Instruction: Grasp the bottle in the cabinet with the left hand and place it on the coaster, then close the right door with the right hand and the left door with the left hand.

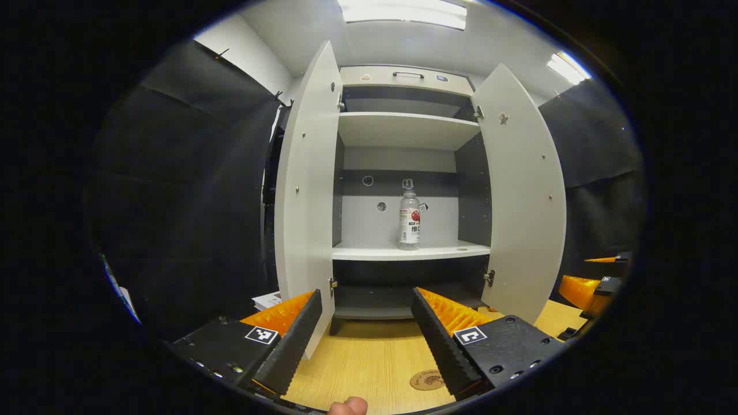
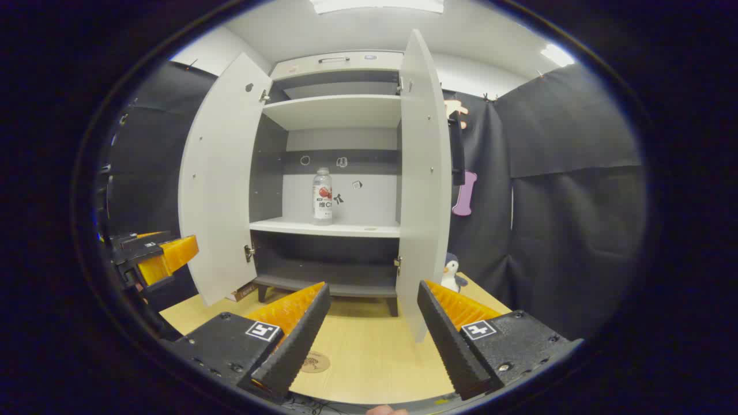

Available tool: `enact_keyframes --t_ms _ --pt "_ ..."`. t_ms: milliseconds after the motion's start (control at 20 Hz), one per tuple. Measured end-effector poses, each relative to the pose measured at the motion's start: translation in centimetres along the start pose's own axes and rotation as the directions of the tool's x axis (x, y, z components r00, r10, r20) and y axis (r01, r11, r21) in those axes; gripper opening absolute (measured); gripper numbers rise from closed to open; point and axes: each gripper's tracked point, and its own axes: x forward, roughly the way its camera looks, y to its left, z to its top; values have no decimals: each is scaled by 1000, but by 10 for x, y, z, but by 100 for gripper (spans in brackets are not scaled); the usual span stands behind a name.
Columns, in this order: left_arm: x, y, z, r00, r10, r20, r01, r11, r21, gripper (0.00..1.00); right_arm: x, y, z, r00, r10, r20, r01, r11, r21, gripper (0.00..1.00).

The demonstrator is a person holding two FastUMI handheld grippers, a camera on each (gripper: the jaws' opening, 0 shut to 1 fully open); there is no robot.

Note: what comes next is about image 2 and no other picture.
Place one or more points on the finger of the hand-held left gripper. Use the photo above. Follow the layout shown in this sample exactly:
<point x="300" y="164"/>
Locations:
<point x="141" y="237"/>
<point x="173" y="253"/>

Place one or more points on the white cabinet door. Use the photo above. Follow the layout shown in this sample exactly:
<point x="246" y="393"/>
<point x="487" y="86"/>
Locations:
<point x="219" y="184"/>
<point x="421" y="173"/>

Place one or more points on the clear plastic bottle red label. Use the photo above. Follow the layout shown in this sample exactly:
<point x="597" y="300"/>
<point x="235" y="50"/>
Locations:
<point x="322" y="202"/>

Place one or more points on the long ceiling light panel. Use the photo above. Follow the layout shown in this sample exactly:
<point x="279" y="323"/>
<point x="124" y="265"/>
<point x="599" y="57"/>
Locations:
<point x="375" y="4"/>

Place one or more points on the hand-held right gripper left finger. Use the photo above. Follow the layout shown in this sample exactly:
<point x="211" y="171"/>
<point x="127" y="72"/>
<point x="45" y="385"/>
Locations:
<point x="300" y="346"/>

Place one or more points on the small ceiling light panel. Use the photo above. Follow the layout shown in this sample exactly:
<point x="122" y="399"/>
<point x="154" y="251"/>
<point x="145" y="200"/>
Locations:
<point x="557" y="55"/>

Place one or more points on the white and grey cabinet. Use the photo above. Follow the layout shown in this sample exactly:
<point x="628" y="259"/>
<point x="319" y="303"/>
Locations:
<point x="323" y="112"/>

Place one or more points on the black backdrop cloth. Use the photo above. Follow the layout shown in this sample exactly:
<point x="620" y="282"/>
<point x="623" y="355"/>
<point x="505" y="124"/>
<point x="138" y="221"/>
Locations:
<point x="565" y="202"/>

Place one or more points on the round wooden coaster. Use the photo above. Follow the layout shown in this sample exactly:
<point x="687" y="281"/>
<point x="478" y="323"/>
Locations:
<point x="317" y="363"/>

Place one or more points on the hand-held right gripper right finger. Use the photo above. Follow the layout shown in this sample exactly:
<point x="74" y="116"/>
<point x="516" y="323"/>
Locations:
<point x="450" y="346"/>

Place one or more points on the penguin plush toy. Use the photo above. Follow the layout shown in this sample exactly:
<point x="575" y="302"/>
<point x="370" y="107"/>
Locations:
<point x="451" y="276"/>

